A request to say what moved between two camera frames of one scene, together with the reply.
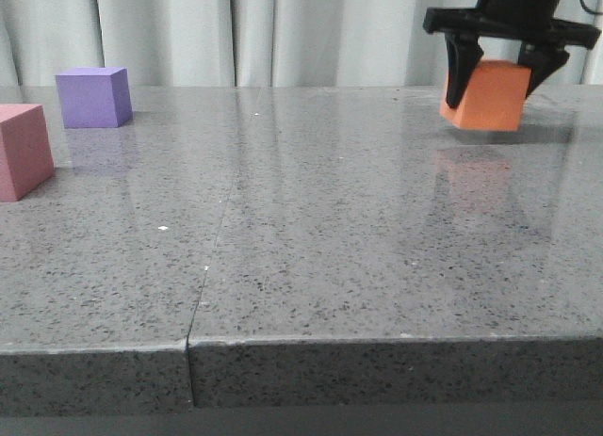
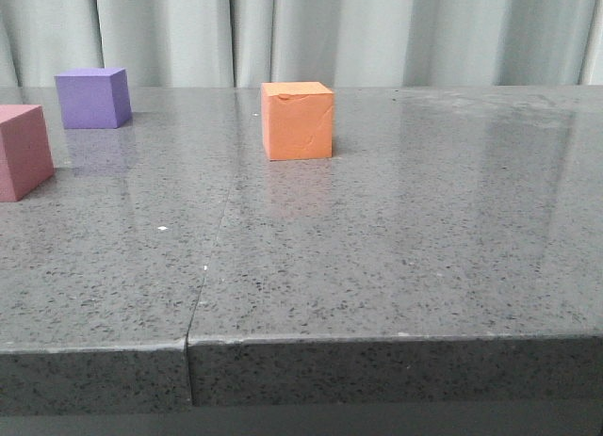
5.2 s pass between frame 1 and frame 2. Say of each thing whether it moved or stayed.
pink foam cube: stayed
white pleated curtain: stayed
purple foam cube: stayed
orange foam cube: moved
